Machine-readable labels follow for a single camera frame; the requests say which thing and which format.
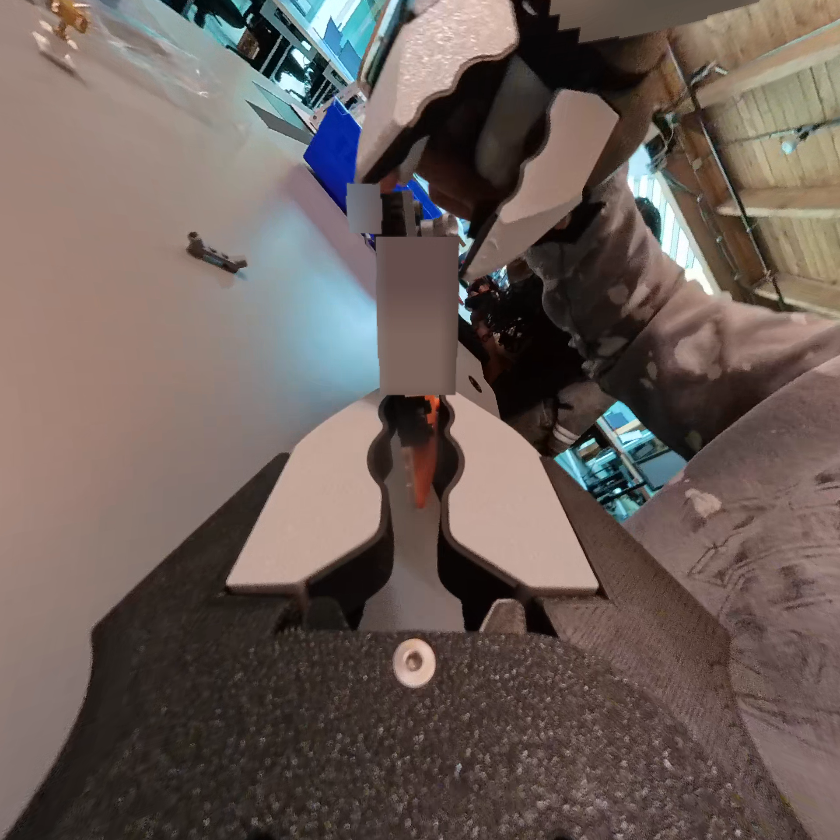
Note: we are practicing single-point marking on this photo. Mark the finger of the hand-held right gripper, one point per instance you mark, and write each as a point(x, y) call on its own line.
point(565, 171)
point(433, 66)

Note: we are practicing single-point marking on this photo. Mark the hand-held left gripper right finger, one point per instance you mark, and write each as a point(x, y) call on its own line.
point(519, 519)

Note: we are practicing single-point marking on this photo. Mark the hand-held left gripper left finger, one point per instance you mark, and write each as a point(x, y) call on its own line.
point(315, 512)

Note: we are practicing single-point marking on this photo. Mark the orange white lego car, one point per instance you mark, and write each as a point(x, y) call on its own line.
point(420, 460)

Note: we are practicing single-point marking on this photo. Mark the person's right forearm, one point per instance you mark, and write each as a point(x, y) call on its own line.
point(656, 315)

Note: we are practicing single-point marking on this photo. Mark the grey bumpy lego piece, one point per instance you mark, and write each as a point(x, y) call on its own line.
point(217, 252)

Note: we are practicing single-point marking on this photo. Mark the blue storage bin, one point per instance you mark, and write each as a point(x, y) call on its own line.
point(335, 145)

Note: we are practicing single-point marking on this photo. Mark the clear plastic bag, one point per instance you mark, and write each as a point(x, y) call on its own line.
point(145, 46)

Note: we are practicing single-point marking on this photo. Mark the small gold trophy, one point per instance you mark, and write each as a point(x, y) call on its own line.
point(66, 16)

